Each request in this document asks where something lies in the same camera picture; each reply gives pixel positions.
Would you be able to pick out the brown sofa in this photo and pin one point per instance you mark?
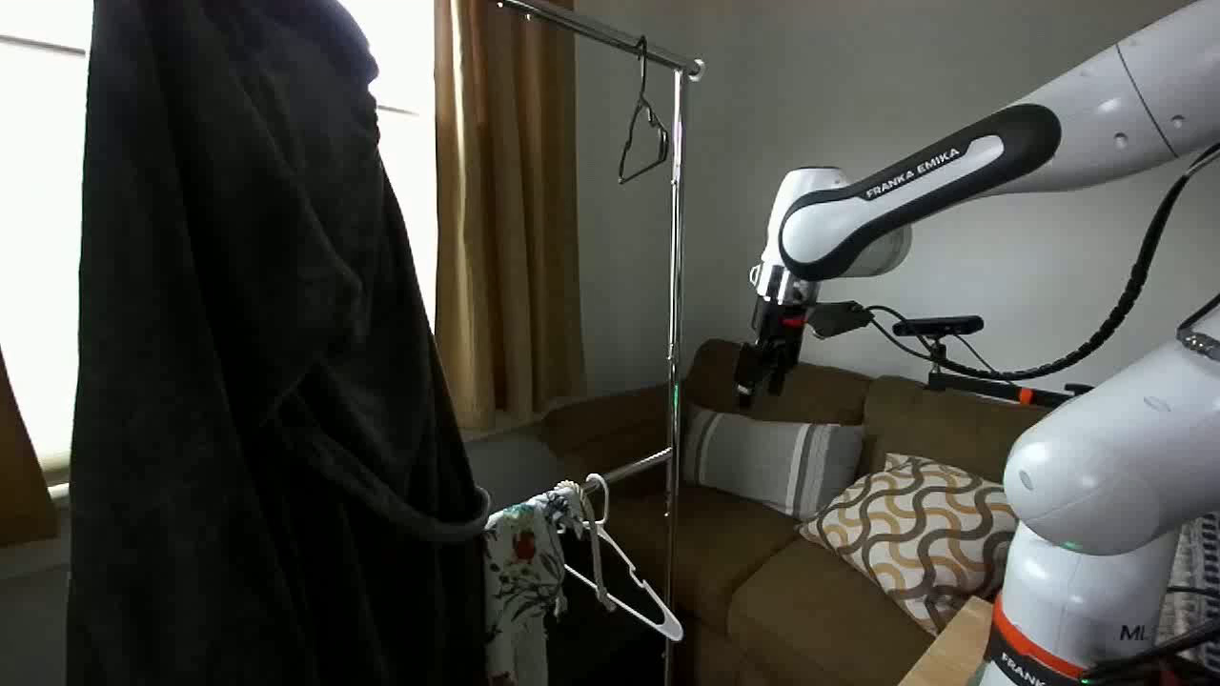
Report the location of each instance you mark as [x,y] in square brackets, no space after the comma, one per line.
[762,613]

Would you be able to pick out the black hanging garment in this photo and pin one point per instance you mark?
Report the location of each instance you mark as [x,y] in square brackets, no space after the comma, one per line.
[251,383]

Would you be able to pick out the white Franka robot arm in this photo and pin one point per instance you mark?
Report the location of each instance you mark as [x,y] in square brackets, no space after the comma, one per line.
[1107,118]

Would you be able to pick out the tan curtain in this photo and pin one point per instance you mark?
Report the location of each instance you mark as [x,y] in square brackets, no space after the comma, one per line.
[508,217]

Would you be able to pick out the black stereo camera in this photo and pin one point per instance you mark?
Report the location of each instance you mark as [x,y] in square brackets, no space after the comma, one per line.
[938,327]

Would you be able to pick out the brown white patterned pillow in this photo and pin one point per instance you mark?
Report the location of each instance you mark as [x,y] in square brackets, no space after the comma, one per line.
[917,536]

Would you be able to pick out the white floral cloth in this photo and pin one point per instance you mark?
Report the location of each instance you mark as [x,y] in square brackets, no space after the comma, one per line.
[520,574]

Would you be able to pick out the black orange tripod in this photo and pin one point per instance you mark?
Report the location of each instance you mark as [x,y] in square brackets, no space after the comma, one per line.
[1002,391]

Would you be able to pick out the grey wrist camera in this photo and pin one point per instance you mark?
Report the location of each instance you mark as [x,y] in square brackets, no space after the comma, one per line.
[841,317]

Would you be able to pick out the grey striped pillow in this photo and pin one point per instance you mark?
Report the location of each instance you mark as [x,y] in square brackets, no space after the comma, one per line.
[774,461]

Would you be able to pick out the metal clothes rack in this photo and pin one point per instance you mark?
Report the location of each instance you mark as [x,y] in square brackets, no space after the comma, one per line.
[673,255]

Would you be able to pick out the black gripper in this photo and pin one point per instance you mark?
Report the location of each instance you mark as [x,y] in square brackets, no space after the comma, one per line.
[783,317]

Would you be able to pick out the white plastic clothes hanger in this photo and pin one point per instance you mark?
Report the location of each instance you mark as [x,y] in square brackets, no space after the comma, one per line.
[670,628]

